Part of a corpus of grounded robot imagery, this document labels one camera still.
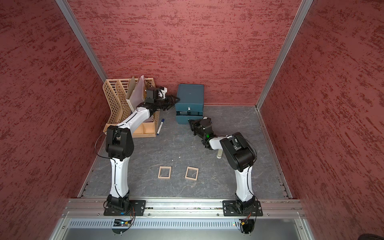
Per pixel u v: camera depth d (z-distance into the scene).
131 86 0.95
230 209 0.74
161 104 0.85
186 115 0.98
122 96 1.06
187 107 0.95
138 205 0.75
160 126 1.07
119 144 0.58
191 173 0.86
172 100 0.88
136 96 0.92
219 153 0.91
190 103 0.95
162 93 0.83
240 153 0.54
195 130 0.88
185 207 0.76
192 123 0.87
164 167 0.88
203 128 0.76
